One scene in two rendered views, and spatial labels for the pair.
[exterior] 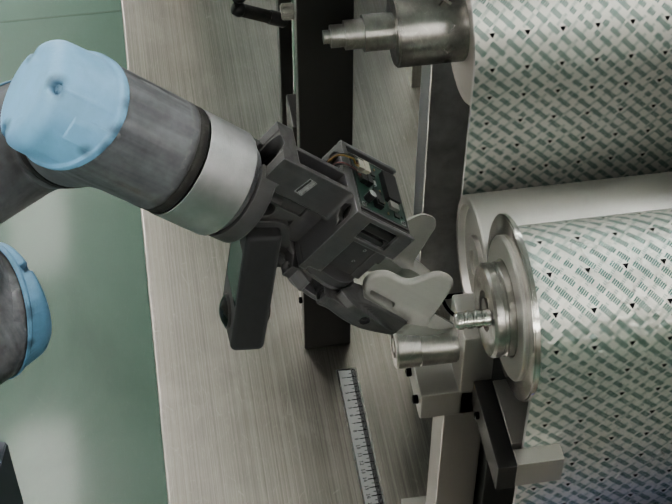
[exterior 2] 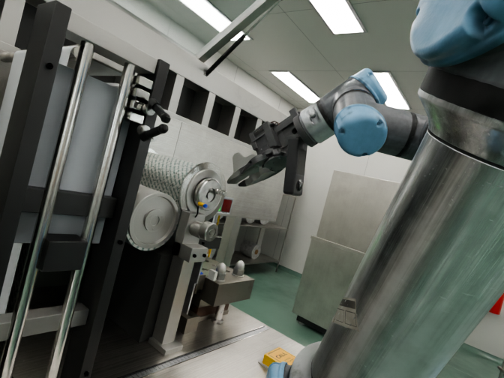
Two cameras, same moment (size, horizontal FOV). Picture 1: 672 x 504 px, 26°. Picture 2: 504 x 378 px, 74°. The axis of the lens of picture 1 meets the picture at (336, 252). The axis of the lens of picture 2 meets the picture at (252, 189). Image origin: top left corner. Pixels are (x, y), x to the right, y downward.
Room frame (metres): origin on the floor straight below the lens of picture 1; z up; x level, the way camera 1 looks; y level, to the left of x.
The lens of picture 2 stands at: (1.23, 0.50, 1.30)
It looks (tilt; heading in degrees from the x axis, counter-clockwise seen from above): 1 degrees down; 225
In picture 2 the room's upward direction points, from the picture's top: 15 degrees clockwise
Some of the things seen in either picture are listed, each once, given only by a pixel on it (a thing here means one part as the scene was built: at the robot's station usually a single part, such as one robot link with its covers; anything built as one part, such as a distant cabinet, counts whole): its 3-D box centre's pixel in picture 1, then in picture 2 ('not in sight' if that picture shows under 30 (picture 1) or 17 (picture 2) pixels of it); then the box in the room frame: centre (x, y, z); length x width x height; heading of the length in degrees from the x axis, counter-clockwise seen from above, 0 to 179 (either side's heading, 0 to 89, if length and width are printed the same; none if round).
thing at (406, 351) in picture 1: (405, 344); (208, 231); (0.77, -0.06, 1.18); 0.04 x 0.02 x 0.04; 9
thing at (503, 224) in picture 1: (512, 307); (204, 193); (0.75, -0.14, 1.25); 0.15 x 0.01 x 0.15; 9
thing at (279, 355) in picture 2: not in sight; (283, 361); (0.56, 0.07, 0.91); 0.07 x 0.07 x 0.02; 9
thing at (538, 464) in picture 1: (537, 464); not in sight; (0.68, -0.16, 1.13); 0.04 x 0.02 x 0.03; 99
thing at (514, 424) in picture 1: (514, 430); (201, 239); (0.72, -0.15, 1.13); 0.09 x 0.06 x 0.03; 9
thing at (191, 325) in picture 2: not in sight; (157, 301); (0.71, -0.27, 0.92); 0.28 x 0.04 x 0.04; 99
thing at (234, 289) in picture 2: not in sight; (187, 266); (0.60, -0.33, 1.00); 0.40 x 0.16 x 0.06; 99
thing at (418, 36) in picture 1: (427, 26); not in sight; (0.99, -0.08, 1.33); 0.06 x 0.06 x 0.06; 9
